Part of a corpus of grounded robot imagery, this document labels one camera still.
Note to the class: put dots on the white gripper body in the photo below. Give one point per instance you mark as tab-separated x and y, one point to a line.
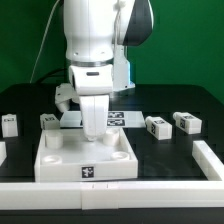
91	80

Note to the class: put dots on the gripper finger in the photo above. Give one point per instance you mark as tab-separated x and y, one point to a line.
101	114
88	116

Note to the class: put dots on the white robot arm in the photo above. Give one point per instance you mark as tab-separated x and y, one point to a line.
97	32

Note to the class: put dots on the white marker sheet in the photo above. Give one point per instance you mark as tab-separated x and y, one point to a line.
126	119

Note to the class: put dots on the white U-shaped obstacle fence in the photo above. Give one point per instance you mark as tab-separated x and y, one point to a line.
128	194

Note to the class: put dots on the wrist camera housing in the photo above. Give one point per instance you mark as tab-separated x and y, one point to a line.
65	94

